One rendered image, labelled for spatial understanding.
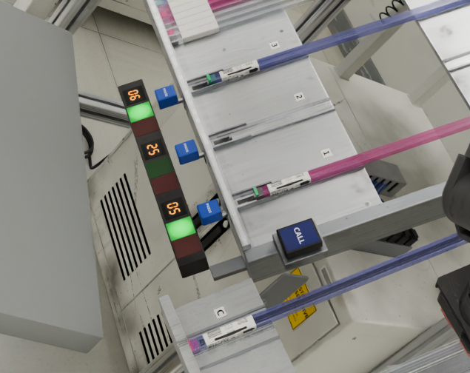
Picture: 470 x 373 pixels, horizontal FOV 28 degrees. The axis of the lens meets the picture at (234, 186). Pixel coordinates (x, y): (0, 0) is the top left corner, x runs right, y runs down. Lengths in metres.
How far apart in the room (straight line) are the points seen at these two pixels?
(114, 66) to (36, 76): 1.32
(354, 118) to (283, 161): 0.70
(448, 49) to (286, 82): 0.25
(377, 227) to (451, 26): 0.37
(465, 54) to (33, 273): 0.71
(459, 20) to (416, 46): 2.23
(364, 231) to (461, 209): 0.41
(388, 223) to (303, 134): 0.18
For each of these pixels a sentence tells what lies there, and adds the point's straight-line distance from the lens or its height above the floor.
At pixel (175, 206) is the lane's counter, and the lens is 1.31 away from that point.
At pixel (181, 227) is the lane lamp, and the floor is 0.66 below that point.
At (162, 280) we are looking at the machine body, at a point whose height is 0.24.
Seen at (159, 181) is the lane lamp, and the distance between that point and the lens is 1.34.
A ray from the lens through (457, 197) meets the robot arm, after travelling 0.88.
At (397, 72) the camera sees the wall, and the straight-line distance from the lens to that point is 3.74.
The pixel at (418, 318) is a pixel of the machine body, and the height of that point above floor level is 0.62.
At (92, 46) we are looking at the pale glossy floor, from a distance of 2.76.
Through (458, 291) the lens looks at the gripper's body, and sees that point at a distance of 1.00.
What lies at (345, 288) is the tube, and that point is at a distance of 1.08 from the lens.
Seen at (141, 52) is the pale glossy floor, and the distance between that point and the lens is 2.90.
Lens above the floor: 1.40
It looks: 31 degrees down
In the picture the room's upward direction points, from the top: 45 degrees clockwise
